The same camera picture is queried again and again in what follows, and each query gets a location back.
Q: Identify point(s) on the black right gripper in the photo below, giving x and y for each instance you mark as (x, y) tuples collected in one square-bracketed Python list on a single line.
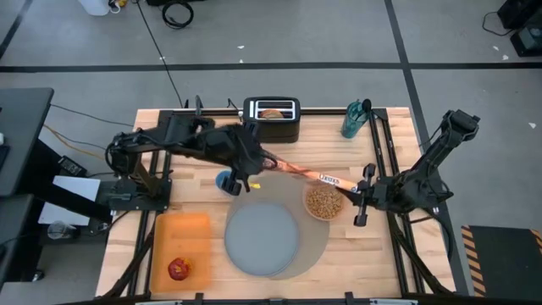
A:
[(379, 192)]

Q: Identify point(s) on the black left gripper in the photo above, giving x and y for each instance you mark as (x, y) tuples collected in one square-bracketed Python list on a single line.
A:
[(247, 152)]

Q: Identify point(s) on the orange cereal box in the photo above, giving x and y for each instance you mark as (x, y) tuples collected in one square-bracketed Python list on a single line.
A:
[(326, 179)]

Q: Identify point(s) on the blue cup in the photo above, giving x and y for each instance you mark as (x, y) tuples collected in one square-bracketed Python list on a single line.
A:
[(220, 180)]

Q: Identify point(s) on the tan bagel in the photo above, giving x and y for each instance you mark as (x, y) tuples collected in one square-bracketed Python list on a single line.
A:
[(271, 114)]

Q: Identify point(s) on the translucent pink bowl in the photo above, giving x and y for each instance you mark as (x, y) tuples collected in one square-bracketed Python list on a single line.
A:
[(305, 212)]

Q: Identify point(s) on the red apple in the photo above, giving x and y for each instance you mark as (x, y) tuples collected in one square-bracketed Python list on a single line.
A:
[(179, 269)]

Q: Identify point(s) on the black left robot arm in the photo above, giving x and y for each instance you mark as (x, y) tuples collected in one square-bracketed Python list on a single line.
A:
[(190, 140)]

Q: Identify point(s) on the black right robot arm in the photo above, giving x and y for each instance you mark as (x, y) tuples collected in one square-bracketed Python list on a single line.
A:
[(427, 173)]

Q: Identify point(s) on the brown cereal pieces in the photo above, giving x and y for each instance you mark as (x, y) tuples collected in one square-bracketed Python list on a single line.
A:
[(324, 203)]

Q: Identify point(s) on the yellow tape marker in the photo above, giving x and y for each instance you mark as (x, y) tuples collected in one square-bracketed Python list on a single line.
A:
[(255, 185)]

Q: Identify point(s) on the black two-slot toaster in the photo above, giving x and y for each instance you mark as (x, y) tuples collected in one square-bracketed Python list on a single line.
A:
[(279, 129)]

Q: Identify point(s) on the grey round placemat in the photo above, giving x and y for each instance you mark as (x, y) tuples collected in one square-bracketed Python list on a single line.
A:
[(313, 245)]

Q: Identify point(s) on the teal water bottle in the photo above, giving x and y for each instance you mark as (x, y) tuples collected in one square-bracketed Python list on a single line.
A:
[(353, 120)]

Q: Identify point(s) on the grey round plate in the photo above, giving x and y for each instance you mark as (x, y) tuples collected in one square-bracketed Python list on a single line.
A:
[(260, 239)]

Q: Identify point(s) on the orange rectangular tray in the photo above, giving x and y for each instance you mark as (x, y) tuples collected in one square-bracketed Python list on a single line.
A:
[(182, 237)]

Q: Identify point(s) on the black mat with hazard stripes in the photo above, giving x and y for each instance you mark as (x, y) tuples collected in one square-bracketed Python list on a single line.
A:
[(504, 258)]

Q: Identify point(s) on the black power adapter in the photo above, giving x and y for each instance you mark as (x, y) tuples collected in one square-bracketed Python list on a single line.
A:
[(73, 166)]

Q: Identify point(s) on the white sheet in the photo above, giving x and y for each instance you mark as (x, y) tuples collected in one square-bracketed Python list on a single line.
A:
[(72, 188)]

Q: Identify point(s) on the black desk base beam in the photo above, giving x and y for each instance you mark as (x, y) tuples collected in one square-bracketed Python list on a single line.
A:
[(63, 204)]

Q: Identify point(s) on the clear plastic cup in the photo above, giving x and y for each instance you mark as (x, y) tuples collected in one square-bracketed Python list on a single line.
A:
[(60, 230)]

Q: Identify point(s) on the white container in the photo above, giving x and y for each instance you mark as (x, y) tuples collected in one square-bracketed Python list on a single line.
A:
[(94, 6)]

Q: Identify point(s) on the black desk top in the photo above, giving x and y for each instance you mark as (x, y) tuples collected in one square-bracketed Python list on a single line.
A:
[(23, 140)]

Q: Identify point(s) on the black equipment case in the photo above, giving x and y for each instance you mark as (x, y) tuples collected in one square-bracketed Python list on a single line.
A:
[(523, 25)]

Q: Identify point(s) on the black caster wheel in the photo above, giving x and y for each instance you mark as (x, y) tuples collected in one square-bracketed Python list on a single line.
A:
[(37, 275)]

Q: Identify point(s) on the black aluminium table frame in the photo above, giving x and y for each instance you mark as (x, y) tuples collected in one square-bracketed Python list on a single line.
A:
[(322, 111)]

